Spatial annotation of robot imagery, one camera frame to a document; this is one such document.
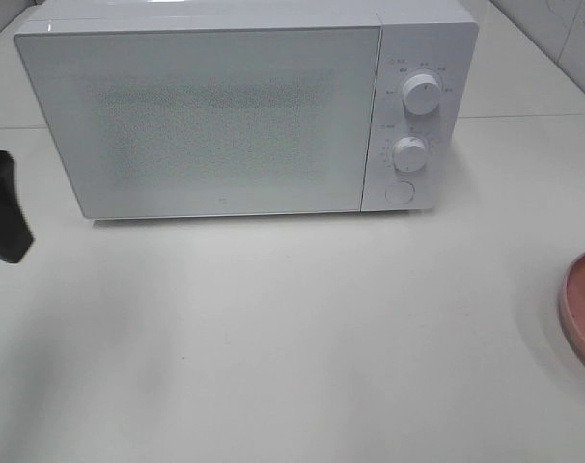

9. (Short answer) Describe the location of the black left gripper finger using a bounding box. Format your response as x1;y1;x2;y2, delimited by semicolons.
0;150;34;264

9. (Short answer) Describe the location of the white microwave door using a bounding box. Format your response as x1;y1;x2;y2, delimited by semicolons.
15;27;380;219

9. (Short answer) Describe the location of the round white door button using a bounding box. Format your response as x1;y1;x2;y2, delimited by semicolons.
385;181;415;204

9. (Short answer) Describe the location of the white timer knob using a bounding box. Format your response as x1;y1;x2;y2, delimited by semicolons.
392;136;429;173

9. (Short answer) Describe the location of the pink round plate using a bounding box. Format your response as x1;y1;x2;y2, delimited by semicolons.
558;253;585;366

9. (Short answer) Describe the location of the white microwave oven body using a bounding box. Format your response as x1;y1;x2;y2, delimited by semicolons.
14;1;479;213

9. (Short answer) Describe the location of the upper white power knob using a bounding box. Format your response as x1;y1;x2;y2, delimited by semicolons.
402;71;441;116

